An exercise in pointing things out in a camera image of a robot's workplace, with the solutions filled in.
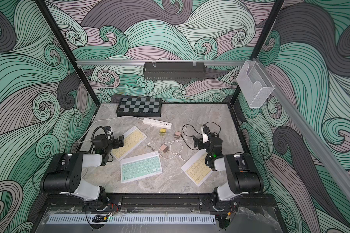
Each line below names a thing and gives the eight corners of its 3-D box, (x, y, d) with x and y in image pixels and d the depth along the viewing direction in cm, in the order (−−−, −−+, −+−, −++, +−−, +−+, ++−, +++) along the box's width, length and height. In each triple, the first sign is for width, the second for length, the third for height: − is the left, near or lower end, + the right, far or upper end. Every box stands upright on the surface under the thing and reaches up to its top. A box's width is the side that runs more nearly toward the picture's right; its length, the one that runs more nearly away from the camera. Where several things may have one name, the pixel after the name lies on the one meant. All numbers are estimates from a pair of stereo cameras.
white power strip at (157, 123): (142, 123, 109) (142, 121, 107) (144, 118, 112) (144, 116, 110) (170, 129, 105) (170, 127, 103) (172, 124, 108) (172, 122, 106)
